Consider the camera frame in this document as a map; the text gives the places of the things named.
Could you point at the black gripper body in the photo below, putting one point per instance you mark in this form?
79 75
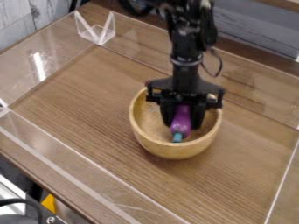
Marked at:
184 88

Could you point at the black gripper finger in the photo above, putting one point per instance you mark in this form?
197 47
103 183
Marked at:
198 113
167 109

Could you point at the purple toy eggplant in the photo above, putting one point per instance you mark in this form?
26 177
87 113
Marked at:
182 124

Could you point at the brown wooden bowl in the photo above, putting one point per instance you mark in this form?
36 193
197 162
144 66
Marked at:
154 135

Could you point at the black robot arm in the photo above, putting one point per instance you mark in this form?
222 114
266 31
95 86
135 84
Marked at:
193 34

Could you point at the yellow black device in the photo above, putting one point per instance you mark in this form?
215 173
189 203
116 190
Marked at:
48 216

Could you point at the clear acrylic corner bracket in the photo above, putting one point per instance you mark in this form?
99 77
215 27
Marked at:
99 34

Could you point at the clear acrylic tray wall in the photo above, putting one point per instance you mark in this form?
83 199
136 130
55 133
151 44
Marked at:
83 184

